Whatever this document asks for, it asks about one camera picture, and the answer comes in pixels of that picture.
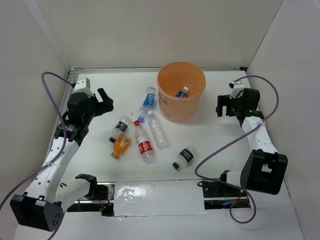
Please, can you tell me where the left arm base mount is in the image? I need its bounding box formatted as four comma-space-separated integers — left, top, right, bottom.
67, 182, 116, 217

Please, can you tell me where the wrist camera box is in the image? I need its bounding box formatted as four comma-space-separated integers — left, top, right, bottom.
229, 80, 245, 99
73, 77, 92, 95

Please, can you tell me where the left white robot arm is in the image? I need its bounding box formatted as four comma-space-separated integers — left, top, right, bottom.
10, 88, 114, 232

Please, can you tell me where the black label tesla bottle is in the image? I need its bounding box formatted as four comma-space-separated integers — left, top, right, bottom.
172, 145, 197, 171

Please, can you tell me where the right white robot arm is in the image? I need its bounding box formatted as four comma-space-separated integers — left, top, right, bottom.
215, 88, 288, 196

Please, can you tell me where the clear unlabeled plastic bottle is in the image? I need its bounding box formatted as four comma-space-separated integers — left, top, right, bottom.
147, 110, 169, 149

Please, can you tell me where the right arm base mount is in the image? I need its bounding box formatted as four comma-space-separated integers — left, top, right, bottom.
197, 181, 251, 210

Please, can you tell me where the blue label bottle in bin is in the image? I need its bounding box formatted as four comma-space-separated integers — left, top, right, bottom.
175, 86, 189, 98

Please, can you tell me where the crushed blue label bottle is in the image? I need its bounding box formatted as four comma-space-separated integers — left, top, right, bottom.
137, 86, 156, 123

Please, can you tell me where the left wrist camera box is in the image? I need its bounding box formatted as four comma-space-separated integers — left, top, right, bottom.
73, 77, 92, 95

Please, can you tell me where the red label water bottle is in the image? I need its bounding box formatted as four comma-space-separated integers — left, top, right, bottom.
134, 120, 156, 164

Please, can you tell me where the dark blue pepsi bottle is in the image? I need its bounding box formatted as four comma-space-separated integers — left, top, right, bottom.
109, 115, 133, 144

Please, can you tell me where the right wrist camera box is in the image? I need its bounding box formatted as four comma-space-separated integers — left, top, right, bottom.
229, 80, 245, 99

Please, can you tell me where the orange juice bottle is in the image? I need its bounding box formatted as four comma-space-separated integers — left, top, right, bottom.
111, 134, 131, 159

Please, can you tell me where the orange plastic bin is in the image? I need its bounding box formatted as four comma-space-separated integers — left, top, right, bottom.
156, 61, 206, 123

